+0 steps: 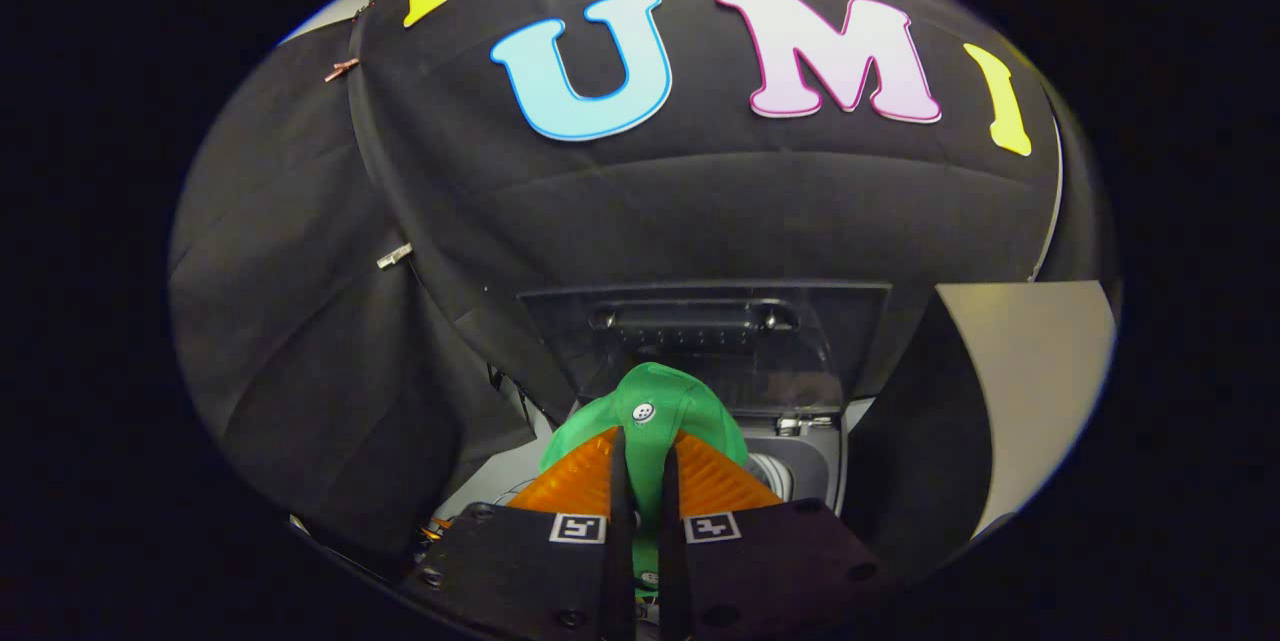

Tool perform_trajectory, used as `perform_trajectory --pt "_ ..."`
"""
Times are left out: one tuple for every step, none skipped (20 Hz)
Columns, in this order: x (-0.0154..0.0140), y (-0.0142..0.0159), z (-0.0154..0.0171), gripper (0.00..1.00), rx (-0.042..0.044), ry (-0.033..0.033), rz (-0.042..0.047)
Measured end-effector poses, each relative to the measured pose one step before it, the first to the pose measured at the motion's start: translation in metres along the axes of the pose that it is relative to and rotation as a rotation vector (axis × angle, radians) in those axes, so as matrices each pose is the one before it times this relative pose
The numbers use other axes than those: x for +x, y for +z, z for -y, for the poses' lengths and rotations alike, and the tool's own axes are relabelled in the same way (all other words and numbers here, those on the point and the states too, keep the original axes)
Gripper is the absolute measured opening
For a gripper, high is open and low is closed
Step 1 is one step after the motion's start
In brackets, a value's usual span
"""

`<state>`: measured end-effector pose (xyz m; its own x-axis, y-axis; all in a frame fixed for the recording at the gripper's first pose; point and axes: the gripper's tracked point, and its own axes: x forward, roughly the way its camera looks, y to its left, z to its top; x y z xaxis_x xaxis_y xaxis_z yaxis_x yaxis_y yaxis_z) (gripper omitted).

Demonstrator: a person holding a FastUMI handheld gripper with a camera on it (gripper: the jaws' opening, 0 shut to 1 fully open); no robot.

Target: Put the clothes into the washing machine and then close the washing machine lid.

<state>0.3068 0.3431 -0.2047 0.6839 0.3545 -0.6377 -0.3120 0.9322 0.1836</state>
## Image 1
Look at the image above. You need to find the green polo shirt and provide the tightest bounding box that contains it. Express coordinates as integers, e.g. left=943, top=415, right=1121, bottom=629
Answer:
left=540, top=362, right=749, bottom=602

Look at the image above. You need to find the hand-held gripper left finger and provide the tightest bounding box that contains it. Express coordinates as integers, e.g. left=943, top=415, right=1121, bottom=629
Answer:
left=400, top=426, right=636, bottom=641

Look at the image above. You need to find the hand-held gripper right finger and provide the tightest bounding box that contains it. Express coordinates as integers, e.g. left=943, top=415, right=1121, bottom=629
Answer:
left=658, top=429, right=891, bottom=641

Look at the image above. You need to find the grey washing machine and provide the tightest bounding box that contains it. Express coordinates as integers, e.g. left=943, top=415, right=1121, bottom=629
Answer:
left=430, top=396, right=851, bottom=547

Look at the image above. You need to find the grey cabinet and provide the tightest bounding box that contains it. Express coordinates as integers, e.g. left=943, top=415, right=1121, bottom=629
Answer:
left=845, top=281, right=1117, bottom=572

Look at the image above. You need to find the black backdrop cloth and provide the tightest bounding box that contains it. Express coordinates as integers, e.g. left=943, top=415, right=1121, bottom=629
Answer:
left=170, top=0, right=1116, bottom=562

